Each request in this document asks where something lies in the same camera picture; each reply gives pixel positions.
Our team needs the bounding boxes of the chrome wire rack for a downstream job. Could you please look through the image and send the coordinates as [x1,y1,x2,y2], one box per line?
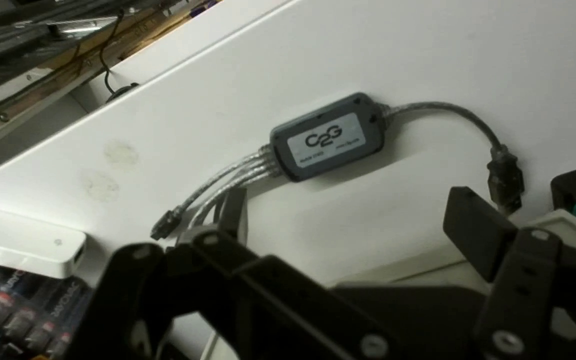
[0,0,224,161]

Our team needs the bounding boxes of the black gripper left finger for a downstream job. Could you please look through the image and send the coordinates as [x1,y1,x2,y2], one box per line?
[66,186,404,360]

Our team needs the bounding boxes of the grey adapter cable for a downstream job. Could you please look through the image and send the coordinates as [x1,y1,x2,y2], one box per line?
[149,89,527,244]

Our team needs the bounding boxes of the battery pack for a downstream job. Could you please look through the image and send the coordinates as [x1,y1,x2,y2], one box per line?
[0,258,96,360]

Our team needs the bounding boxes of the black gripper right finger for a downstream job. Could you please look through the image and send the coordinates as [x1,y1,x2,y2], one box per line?
[444,186,576,360]

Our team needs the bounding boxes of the small white flat box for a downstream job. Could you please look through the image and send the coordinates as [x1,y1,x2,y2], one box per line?
[0,201,91,280]

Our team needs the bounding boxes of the thin black cable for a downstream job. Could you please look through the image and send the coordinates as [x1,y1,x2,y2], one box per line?
[96,8,141,102]

